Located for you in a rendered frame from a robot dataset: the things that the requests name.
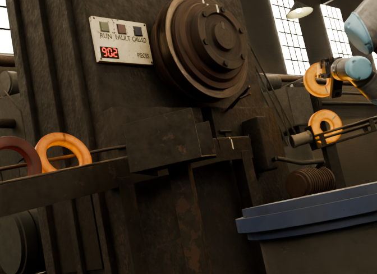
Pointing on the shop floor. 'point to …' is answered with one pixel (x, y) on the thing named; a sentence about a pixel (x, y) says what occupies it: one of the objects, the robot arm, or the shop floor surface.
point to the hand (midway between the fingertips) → (320, 75)
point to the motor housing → (309, 182)
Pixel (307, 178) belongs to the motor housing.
